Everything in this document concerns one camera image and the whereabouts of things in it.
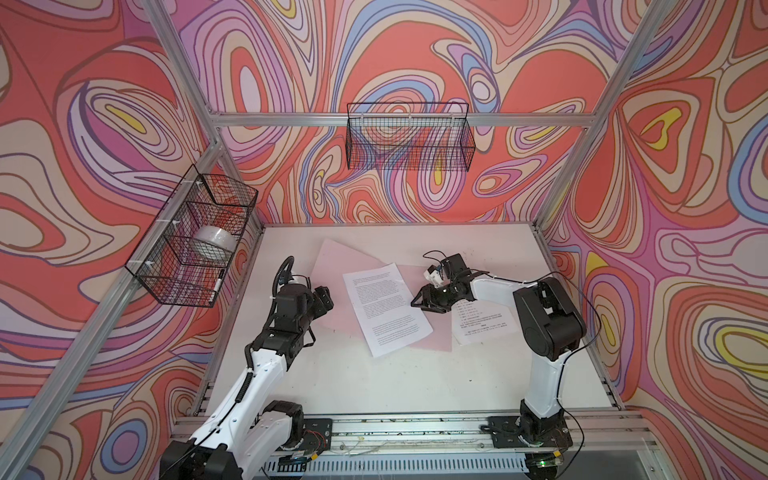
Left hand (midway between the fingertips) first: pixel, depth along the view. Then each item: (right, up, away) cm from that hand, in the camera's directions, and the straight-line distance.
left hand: (320, 291), depth 83 cm
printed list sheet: (+48, -10, +10) cm, 50 cm away
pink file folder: (0, +7, +18) cm, 20 cm away
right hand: (+29, -8, +12) cm, 33 cm away
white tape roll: (-25, +15, -8) cm, 30 cm away
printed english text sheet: (+17, -5, +13) cm, 22 cm away
